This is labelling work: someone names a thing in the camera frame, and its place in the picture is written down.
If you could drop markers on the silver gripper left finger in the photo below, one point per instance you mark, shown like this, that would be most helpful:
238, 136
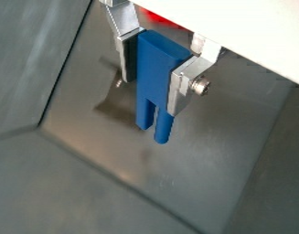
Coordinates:
124, 25

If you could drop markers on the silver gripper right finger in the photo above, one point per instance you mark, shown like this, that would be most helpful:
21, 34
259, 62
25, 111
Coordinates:
185, 79

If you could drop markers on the blue square-circle object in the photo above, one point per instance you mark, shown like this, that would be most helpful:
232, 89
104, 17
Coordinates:
157, 55

